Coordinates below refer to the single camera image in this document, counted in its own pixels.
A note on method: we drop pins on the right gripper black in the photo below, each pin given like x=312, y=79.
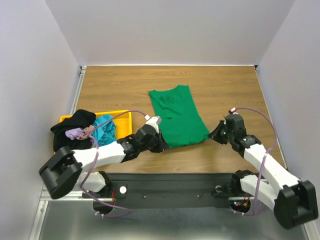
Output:
x=222, y=132

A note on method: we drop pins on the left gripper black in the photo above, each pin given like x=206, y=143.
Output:
x=161, y=145

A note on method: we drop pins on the green t shirt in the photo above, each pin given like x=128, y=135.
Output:
x=181, y=124

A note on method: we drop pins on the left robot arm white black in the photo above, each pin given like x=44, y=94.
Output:
x=70, y=170

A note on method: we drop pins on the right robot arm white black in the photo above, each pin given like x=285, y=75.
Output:
x=293, y=202

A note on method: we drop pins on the yellow plastic tray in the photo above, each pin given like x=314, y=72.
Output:
x=83, y=119

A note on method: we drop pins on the teal t shirt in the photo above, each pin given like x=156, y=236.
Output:
x=105, y=134

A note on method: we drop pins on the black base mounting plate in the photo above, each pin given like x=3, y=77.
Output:
x=170, y=190

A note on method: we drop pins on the lilac t shirt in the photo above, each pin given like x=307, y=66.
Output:
x=72, y=133

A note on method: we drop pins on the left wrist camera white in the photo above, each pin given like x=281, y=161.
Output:
x=153, y=121

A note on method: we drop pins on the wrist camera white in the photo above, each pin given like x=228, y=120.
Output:
x=233, y=111
x=153, y=121

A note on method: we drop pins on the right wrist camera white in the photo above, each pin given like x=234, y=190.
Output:
x=233, y=111

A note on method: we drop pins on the left side aluminium rail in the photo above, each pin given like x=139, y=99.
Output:
x=80, y=81

